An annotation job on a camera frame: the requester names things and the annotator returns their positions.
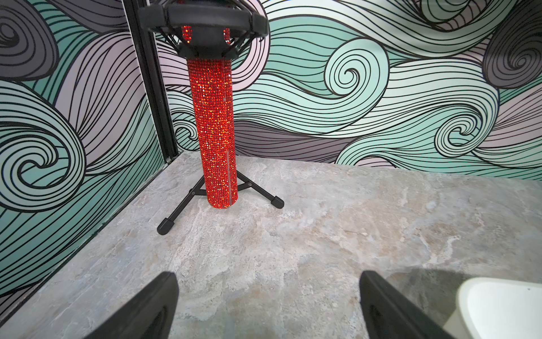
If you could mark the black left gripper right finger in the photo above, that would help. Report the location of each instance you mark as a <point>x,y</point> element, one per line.
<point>389,314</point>

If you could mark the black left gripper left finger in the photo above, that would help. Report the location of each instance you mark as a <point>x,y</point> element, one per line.
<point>149,314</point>

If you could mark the black vertical frame post left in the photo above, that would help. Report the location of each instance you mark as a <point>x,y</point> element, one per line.
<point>148,60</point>

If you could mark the white plastic storage tray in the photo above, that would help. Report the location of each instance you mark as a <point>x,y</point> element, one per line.
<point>496,308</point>

